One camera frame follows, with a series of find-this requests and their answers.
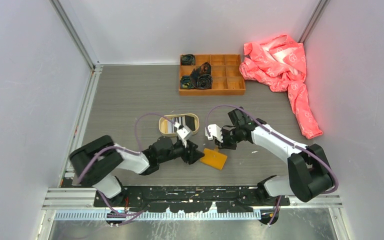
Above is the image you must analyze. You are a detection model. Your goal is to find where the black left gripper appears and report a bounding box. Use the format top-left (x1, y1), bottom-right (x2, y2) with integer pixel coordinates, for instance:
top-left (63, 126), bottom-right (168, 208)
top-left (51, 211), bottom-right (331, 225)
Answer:
top-left (158, 138), bottom-right (205, 164)

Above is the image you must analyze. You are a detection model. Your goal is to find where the orange leather card holder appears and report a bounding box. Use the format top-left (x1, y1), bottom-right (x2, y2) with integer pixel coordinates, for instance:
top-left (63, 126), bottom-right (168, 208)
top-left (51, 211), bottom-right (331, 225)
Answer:
top-left (199, 148), bottom-right (228, 171)

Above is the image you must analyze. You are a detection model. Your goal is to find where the beige oval card tray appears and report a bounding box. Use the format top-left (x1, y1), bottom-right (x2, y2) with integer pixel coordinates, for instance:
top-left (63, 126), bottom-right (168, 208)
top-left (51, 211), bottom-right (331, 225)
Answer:
top-left (158, 113), bottom-right (201, 138)

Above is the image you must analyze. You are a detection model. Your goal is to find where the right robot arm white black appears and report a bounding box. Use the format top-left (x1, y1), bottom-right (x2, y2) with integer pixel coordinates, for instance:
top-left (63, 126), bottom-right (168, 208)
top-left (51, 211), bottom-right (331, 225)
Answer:
top-left (214, 107), bottom-right (336, 206)

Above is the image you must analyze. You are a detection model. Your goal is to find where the stack of credit cards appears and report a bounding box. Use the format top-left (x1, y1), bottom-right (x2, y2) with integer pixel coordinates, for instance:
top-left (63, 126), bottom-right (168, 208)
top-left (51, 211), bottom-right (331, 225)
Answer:
top-left (160, 114), bottom-right (197, 134)

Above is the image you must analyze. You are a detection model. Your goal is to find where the dark rolled fabric bottom centre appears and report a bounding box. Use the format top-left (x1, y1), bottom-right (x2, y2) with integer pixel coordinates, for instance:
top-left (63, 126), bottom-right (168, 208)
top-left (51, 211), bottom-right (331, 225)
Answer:
top-left (196, 74), bottom-right (213, 90)

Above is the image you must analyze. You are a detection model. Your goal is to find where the orange wooden compartment tray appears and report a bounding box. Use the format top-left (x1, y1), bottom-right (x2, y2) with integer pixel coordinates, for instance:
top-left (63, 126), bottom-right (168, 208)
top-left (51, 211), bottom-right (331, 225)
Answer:
top-left (178, 54), bottom-right (246, 96)

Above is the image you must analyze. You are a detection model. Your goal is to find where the dark rolled fabric bottom left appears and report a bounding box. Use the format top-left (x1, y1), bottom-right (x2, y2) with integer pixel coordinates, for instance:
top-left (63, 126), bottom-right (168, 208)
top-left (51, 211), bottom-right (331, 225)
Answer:
top-left (179, 75), bottom-right (195, 90)

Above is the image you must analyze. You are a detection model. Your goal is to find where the pink crumpled cloth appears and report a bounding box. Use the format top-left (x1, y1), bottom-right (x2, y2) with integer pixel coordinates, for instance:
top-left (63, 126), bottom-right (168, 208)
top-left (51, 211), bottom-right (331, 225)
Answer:
top-left (239, 34), bottom-right (323, 139)

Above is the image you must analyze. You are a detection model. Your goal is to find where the dark rolled fabric top left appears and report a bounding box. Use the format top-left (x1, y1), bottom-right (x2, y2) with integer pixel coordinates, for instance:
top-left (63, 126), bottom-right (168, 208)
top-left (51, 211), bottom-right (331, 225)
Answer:
top-left (180, 54), bottom-right (196, 66)

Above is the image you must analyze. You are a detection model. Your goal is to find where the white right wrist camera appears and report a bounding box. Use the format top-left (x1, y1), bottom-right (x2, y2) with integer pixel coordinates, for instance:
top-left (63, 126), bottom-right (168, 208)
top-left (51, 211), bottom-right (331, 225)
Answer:
top-left (205, 124), bottom-right (223, 143)

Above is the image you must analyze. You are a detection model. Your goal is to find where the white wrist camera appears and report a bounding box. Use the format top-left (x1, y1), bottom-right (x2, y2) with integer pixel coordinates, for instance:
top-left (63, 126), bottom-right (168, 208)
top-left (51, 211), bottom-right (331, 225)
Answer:
top-left (205, 124), bottom-right (223, 143)
top-left (174, 122), bottom-right (193, 148)

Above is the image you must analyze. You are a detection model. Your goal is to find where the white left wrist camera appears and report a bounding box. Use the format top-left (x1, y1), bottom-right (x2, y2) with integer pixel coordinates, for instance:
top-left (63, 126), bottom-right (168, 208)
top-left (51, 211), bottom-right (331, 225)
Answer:
top-left (174, 122), bottom-right (193, 148)

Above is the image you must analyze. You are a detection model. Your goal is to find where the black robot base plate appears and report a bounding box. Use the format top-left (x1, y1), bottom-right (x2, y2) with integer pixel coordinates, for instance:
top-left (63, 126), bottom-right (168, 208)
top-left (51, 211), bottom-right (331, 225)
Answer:
top-left (110, 185), bottom-right (277, 213)

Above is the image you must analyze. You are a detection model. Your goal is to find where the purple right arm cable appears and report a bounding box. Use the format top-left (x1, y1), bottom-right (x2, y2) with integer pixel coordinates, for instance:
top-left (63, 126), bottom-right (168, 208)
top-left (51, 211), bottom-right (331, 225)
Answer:
top-left (204, 104), bottom-right (340, 227)

